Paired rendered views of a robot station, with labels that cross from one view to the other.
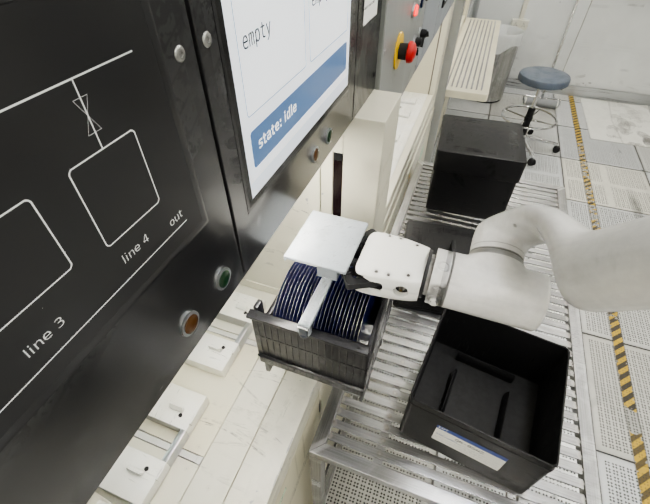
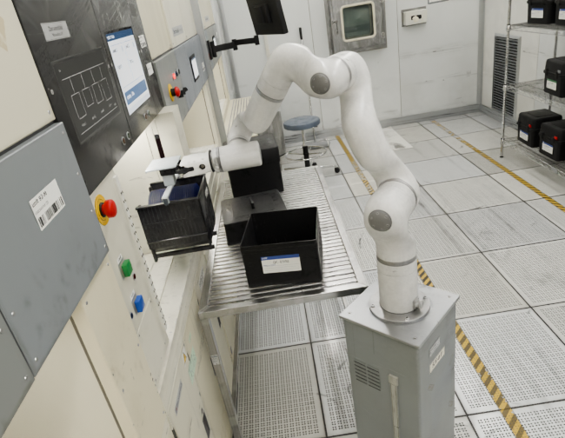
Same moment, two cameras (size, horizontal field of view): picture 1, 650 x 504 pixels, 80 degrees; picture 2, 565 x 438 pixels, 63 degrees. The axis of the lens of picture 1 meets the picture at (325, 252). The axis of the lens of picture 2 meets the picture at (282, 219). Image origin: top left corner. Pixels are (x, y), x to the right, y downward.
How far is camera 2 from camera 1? 1.07 m
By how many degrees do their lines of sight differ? 25
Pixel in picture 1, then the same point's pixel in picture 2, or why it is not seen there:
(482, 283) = (231, 149)
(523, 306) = (249, 150)
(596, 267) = (249, 111)
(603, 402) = not seen: hidden behind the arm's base
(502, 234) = (235, 133)
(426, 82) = (209, 136)
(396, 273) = (197, 160)
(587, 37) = not seen: hidden behind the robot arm
